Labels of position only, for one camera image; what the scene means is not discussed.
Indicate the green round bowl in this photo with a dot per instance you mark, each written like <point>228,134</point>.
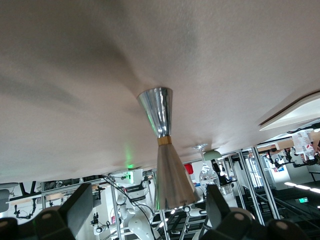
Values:
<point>212,155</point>

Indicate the aluminium frame rack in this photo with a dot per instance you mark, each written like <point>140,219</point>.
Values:
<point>265,180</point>

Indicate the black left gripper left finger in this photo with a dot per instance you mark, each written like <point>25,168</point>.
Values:
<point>77,210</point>

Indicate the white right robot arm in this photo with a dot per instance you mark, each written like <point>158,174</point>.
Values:
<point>140,220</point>

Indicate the cream rabbit print tray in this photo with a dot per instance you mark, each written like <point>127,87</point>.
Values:
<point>300,112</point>

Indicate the red box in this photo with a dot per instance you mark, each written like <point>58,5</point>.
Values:
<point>189,169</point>

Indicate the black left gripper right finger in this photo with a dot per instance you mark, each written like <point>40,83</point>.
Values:
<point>217,212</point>

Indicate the brown table cover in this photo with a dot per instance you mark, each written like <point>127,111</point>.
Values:
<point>75,75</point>

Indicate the clear stemmed wine glass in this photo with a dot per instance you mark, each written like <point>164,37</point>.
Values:
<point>206,175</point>

